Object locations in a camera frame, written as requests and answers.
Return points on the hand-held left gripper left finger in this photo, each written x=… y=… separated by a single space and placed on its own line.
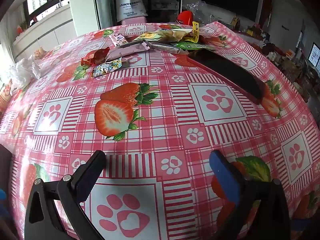
x=85 y=180

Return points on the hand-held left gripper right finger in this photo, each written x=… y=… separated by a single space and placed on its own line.
x=225 y=177

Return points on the red snack packet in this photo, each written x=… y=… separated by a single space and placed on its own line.
x=95 y=56

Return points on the small pink snack packet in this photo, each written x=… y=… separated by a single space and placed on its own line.
x=118 y=40

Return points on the pink strawberry print tablecloth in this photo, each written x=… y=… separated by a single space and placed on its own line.
x=162 y=100

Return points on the red tray with black inside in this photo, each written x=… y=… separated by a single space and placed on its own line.
x=225 y=70

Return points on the cartoon print candy packet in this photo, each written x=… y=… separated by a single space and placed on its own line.
x=107 y=67

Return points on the white plastic bag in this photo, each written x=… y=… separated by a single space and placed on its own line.
x=23 y=67

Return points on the pale purple snack packet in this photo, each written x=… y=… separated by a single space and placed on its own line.
x=130 y=52

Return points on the brown bar in clear wrapper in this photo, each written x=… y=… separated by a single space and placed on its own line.
x=162 y=47

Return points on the yellow tagged snack packet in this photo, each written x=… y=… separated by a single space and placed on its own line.
x=195 y=31

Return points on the cream snack packet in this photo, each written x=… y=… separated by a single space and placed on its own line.
x=178 y=33

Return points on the white kitchen counter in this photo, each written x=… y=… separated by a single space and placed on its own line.
x=45 y=32

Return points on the yellow green snack packet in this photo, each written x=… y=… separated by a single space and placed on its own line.
x=149 y=36

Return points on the red plastic container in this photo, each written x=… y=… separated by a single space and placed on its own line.
x=185 y=17

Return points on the pink chair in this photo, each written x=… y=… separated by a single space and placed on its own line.
x=133 y=21

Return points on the clear plastic bag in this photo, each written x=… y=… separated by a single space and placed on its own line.
x=201 y=10

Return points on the black television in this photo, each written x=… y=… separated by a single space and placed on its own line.
x=230 y=0

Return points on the white printed bag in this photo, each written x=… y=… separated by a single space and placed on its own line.
x=131 y=7

